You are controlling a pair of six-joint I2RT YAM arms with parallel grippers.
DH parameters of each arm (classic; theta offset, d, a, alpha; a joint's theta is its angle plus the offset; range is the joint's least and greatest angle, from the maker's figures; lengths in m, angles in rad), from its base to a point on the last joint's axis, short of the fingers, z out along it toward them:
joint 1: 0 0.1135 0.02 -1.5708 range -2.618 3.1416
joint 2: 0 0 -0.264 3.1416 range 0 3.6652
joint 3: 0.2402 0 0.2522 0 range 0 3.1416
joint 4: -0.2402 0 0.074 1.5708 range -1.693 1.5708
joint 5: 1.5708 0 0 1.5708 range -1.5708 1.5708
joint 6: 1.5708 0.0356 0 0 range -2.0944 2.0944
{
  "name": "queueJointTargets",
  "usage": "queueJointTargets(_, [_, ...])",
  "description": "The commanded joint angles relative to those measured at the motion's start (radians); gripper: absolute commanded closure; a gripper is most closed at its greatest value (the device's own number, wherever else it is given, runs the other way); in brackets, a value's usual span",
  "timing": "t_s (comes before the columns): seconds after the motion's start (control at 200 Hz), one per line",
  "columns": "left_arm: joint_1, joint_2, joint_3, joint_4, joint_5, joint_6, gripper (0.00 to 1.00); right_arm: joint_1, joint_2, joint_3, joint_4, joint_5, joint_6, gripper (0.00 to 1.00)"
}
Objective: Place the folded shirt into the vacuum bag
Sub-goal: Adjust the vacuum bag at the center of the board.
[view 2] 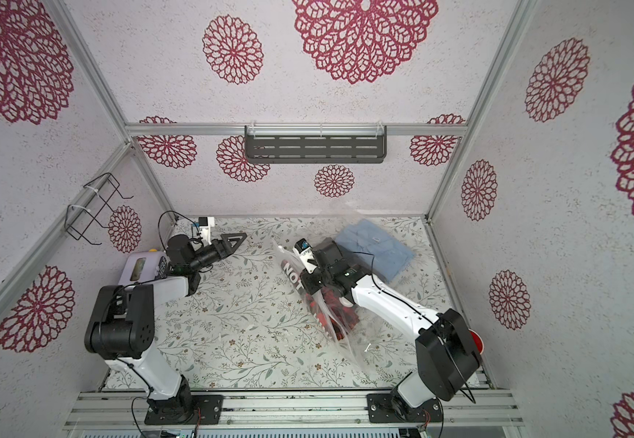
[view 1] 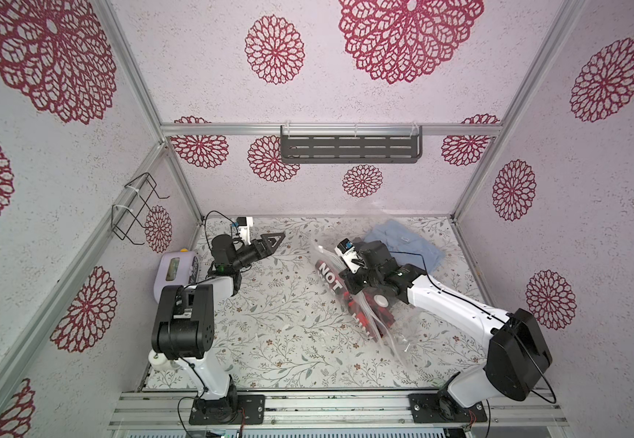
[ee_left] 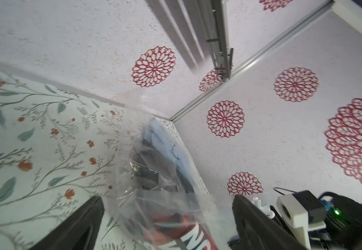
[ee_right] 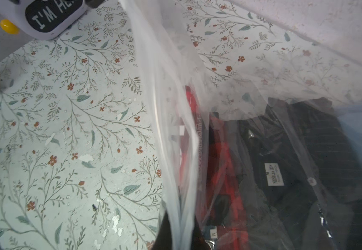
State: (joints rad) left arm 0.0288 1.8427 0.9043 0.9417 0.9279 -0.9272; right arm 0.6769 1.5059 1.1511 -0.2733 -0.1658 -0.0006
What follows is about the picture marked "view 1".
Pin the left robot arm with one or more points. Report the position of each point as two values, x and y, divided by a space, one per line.
184 326

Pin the white vacuum bag valve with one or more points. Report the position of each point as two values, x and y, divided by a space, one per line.
381 301

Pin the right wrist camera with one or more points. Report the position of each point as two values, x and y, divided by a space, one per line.
347 252

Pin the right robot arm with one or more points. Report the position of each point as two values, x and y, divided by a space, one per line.
517 355

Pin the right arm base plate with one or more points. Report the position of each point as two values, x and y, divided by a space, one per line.
432 408

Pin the black wire wall rack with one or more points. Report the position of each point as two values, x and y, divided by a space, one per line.
125 217

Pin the dark grey wall shelf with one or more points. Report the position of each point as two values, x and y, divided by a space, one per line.
349 149

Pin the light blue shirt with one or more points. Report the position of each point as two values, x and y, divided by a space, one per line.
406 246

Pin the white analog alarm clock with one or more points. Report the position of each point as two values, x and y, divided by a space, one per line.
157 360

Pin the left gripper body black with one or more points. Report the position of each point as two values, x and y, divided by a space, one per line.
247 255

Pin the red black plaid shirt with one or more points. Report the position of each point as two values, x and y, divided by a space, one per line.
368 315

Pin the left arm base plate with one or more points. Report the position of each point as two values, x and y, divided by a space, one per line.
230 410

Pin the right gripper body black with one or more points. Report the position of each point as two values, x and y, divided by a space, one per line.
364 271

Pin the clear plastic vacuum bag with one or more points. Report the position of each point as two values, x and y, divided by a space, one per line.
418 340

